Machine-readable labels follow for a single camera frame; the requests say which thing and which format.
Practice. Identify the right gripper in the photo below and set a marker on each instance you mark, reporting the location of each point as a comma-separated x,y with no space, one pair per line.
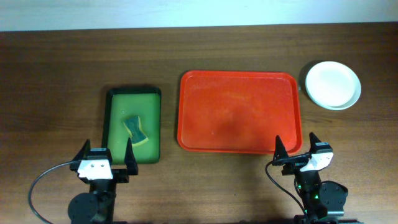
290,163

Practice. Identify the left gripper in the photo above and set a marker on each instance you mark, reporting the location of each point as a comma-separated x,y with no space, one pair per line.
119,177

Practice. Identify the yellow green scrub sponge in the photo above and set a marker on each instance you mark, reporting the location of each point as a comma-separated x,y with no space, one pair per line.
133,126

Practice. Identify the white plate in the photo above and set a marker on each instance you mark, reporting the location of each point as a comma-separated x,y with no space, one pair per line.
329,70

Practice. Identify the light blue plate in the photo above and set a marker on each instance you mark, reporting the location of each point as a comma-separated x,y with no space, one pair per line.
334,94

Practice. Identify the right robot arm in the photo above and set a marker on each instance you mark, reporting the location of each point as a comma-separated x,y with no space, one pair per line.
320,201

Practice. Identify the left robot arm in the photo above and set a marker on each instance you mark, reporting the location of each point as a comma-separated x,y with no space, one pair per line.
96,205

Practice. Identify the green soapy water tray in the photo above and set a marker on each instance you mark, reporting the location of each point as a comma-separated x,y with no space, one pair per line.
133,113

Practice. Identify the red plastic tray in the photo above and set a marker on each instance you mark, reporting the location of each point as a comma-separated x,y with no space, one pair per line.
238,112

